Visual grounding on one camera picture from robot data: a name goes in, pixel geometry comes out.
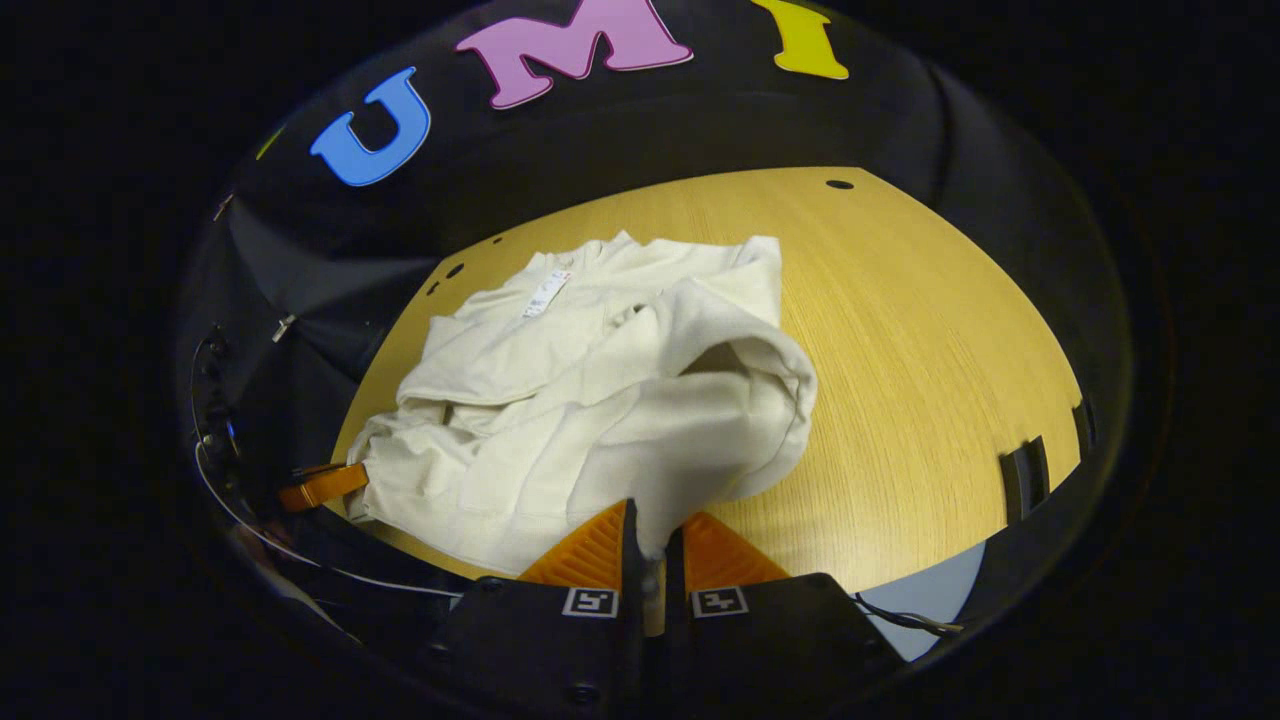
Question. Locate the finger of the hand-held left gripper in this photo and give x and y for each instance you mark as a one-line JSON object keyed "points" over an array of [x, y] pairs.
{"points": [[325, 487]]}

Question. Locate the black table edge bracket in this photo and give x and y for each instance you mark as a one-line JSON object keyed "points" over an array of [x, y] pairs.
{"points": [[1025, 478], [1085, 425]]}

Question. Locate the cream white sweatshirt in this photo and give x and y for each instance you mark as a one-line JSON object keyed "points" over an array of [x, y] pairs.
{"points": [[600, 420]]}

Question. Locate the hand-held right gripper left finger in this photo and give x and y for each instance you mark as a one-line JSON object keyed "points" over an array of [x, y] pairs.
{"points": [[632, 580]]}

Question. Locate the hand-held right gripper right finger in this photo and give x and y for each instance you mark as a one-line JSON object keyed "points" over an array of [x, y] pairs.
{"points": [[675, 600]]}

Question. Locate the white backdrop clip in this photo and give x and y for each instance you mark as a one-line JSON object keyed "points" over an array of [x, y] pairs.
{"points": [[283, 327]]}

